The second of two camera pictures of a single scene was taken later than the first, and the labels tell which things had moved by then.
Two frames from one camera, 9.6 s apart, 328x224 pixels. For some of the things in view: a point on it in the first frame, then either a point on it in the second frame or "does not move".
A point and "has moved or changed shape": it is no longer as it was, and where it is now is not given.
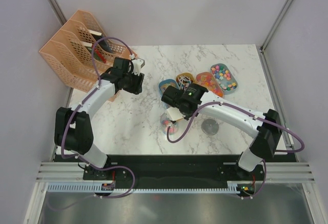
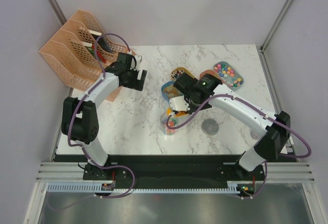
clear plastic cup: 165,122 does not move
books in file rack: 102,43 does not move
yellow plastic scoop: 180,119 has moved or changed shape
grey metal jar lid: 210,126 does not move
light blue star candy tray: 226,79 has moved or changed shape
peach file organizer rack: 69,53 does not move
